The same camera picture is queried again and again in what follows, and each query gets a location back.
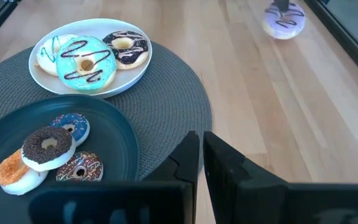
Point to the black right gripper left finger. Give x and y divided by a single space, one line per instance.
172 186

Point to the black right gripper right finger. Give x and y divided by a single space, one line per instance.
228 186

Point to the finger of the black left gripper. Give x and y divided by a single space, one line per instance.
281 4

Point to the large pink donut dark drizzle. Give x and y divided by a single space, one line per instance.
283 29

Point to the small brown donut coloured sprinkles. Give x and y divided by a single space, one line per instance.
92 165

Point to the small blue sprinkled donut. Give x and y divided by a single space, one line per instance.
79 127

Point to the large chocolate donut pink drizzle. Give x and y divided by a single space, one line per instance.
135 59

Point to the small chocolate sprinkle donut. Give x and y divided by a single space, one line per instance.
33 146

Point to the large mint donut dark drizzle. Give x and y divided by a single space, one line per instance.
70 71

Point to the small orange crumb donut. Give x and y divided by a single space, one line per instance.
11 171

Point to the large white donut teal drizzle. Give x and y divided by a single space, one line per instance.
47 62

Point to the black round plate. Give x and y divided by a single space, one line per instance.
117 140

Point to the grey round woven placemat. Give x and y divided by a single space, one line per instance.
172 102

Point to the white round plate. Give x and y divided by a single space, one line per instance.
129 79

